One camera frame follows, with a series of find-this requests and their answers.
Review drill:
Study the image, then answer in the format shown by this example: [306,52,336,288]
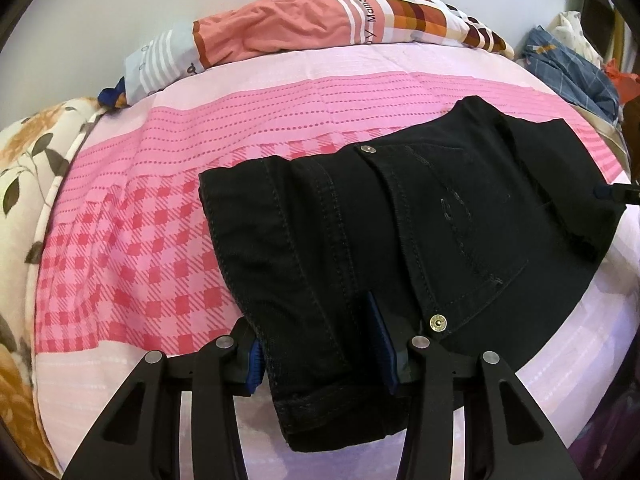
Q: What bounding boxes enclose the purple patterned cloth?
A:
[568,378,639,480]

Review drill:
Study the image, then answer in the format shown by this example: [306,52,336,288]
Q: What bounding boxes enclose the blue checked cloth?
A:
[522,26,620,124]

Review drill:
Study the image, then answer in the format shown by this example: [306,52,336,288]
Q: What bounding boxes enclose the orange plaid bolster pillow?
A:
[98,0,514,110]

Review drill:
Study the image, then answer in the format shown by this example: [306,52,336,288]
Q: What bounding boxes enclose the white floral cloth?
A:
[547,11,604,68]

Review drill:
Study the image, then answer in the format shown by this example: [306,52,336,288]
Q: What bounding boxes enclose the black denim pants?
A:
[200,96,625,452]

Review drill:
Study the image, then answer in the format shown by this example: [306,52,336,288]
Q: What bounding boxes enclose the cream floral pillow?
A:
[1,98,106,477]

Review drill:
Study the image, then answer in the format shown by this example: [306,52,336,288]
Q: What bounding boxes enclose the pink checked bed sheet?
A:
[34,44,639,479]

